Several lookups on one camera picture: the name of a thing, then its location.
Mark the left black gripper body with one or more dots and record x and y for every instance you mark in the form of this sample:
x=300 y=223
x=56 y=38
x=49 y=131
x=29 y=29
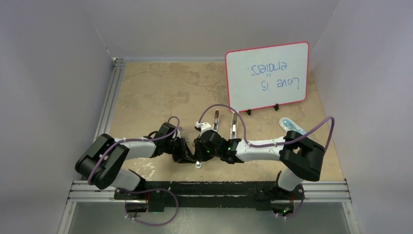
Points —
x=178 y=149

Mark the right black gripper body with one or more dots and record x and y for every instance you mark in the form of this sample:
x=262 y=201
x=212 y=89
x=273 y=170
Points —
x=205 y=155

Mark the pink and white stapler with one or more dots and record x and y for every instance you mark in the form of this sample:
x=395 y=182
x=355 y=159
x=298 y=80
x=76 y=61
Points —
x=215 y=124

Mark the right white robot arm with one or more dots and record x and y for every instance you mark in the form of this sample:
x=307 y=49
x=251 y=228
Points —
x=302 y=156

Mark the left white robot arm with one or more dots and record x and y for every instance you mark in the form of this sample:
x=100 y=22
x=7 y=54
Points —
x=102 y=163

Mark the blue patterned oval case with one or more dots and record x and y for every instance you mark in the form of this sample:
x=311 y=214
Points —
x=288 y=125

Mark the red-framed whiteboard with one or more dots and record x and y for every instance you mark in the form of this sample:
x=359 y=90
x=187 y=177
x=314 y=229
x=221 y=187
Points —
x=267 y=76

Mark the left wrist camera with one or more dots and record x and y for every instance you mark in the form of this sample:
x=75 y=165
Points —
x=179 y=130

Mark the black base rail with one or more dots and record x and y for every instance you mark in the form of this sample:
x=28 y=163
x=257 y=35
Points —
x=259 y=195

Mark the aluminium frame rail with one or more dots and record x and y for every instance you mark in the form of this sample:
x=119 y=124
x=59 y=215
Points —
x=108 y=109

